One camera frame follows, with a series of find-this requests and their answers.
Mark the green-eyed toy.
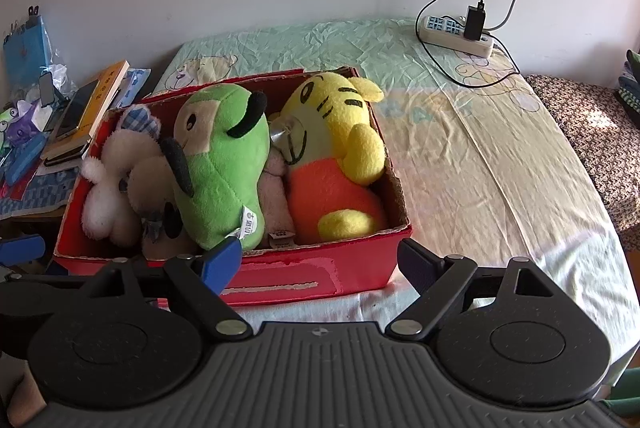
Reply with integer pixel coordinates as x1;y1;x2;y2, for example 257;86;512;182
0;105;37;145

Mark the green plush dog toy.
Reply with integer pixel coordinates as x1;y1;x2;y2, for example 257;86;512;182
160;82;271;252

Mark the white power strip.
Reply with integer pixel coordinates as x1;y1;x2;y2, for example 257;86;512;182
417;15;495;57

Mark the stack of folded clothes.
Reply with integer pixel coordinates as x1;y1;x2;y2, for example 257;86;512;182
617;50;640;129

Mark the yellow tiger plush toy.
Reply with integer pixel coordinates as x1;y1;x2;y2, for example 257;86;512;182
270;72;388;245

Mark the brown floral tablecloth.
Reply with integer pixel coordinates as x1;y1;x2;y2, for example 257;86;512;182
525;74;640;239

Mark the black charger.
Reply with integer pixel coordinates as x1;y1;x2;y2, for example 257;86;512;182
462;2;487;41

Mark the blue pencil case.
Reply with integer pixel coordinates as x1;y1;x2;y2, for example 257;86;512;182
5;135;49;187

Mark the small black phone stand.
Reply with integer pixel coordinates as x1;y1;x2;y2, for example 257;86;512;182
39;72;69;109

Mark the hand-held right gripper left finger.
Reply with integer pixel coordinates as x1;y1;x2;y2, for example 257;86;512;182
82;237;251;341

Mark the yellow book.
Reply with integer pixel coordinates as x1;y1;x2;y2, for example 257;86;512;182
54;60;131;145

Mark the blue patterned cloth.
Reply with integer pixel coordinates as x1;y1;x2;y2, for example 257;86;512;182
0;168;84;219

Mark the smartphone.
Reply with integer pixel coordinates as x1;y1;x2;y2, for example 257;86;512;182
54;80;102;141

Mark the blue bag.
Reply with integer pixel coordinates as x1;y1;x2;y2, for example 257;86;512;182
2;5;54;89

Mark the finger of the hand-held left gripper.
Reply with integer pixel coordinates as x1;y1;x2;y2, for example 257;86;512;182
0;235;47;267

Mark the blue checked packet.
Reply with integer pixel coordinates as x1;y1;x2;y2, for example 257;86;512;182
117;68;152;109

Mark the dark book stack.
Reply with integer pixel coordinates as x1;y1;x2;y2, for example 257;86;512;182
42;140;94;169

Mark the red cardboard box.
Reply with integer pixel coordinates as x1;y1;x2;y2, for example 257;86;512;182
52;66;414;307

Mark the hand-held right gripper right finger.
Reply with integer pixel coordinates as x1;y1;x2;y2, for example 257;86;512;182
387;238;556;343

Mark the white rabbit plush checked bow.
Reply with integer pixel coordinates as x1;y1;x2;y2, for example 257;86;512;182
81;104;166;243

